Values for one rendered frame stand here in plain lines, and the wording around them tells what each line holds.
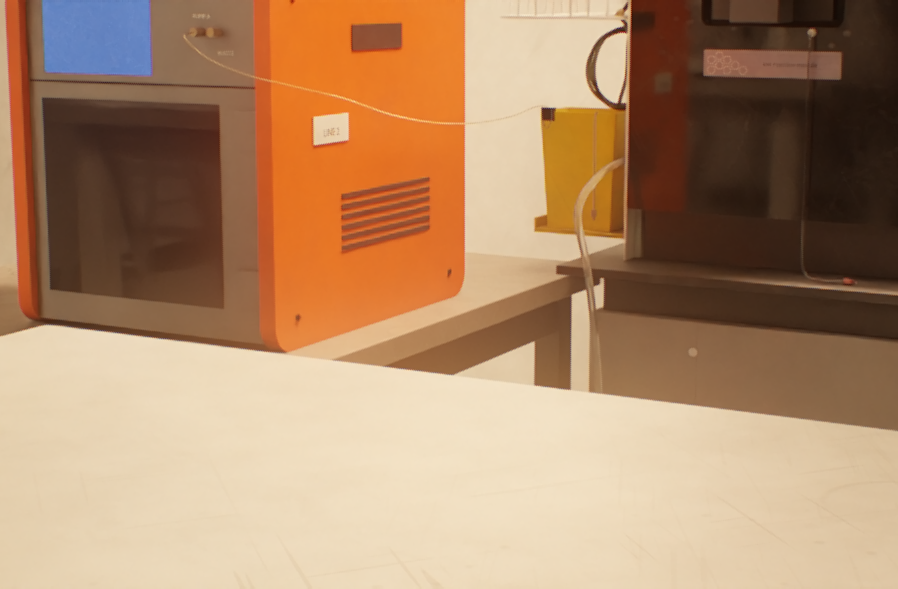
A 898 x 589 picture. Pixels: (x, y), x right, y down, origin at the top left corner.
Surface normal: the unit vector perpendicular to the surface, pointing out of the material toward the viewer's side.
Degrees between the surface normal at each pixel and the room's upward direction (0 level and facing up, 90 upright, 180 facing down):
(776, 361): 90
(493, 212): 90
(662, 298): 90
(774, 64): 90
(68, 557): 0
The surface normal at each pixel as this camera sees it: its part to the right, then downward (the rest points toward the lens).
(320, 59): 0.88, 0.09
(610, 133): -0.47, 0.21
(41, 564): 0.00, -0.98
